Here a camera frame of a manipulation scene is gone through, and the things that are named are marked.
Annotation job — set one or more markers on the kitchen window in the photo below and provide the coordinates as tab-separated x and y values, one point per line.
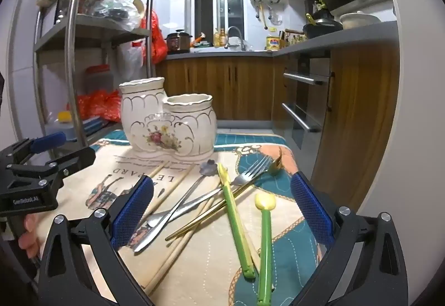
219	3

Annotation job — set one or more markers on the yellow lid container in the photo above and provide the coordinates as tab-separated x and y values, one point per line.
65	117

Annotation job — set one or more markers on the metal faucet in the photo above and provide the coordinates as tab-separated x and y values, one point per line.
238	34

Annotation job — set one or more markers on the metal shelf rack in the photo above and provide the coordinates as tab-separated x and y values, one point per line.
71	31

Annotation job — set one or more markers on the printed tablecloth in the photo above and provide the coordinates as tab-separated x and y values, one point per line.
201	274

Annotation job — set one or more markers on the hanging red plastic bag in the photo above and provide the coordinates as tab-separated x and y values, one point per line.
156	38

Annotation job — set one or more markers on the person's left hand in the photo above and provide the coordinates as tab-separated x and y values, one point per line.
29	245

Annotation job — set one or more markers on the built-in oven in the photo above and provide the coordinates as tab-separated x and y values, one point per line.
306	100

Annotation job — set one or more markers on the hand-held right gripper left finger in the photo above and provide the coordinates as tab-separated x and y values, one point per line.
134	210

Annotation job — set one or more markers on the red plastic bag on shelf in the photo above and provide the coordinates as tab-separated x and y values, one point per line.
99	106

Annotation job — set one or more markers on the green spoon with yellow head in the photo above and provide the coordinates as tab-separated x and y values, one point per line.
266	246

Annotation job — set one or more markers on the silver fork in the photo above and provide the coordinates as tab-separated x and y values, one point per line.
243	178

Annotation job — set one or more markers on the hanging white plastic bag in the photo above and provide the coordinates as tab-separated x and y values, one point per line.
130	60

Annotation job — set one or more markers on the white floral ceramic utensil holder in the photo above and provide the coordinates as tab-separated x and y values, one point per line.
167	125

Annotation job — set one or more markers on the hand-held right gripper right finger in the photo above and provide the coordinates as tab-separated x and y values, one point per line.
311	210

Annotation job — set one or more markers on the yellow can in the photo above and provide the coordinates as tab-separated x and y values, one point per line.
273	44

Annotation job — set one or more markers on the cooking oil bottle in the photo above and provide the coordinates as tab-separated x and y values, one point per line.
219	38

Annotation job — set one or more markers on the clear plastic bag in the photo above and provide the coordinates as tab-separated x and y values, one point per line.
114	12

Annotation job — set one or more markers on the grey kitchen countertop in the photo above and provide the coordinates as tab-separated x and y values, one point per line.
347	39

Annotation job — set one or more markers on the long green yellow plastic utensil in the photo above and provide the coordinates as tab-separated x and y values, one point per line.
236	222

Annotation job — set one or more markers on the black wok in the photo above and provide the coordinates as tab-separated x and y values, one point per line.
321	29

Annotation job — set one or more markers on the wooden base cabinets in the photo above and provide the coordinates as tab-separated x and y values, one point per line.
215	83

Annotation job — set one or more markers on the row of condiment bottles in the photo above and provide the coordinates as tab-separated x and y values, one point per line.
293	38

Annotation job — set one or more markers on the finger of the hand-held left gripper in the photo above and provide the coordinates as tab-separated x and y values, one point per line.
74	157
48	141

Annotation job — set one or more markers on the dark red rice cooker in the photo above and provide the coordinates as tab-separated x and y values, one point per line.
178	41

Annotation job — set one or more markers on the red lid plastic container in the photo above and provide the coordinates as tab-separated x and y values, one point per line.
99	79

